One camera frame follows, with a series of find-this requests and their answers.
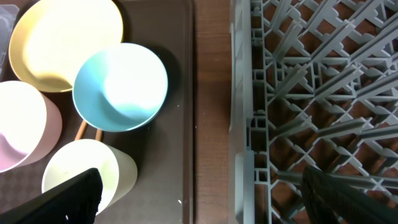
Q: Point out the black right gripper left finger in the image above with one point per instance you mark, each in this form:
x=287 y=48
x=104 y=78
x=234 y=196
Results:
x=75 y=201

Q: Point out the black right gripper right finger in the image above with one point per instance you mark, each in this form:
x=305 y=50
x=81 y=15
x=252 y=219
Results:
x=325 y=199

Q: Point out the pink bowl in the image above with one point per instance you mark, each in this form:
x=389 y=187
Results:
x=31 y=125

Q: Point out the grey dishwasher rack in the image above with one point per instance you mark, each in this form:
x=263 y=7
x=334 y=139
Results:
x=314 y=83

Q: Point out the pale green cup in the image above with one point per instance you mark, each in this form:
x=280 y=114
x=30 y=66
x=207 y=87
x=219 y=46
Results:
x=117 y=169

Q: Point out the right wooden chopstick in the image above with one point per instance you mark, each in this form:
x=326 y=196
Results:
x=99 y=135

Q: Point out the brown plastic tray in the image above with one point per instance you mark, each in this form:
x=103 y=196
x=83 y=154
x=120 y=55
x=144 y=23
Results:
x=161 y=193

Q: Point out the light blue bowl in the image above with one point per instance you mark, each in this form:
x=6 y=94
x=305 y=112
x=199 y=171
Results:
x=120 y=88

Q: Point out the yellow plate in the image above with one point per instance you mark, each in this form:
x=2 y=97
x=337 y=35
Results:
x=53 y=39

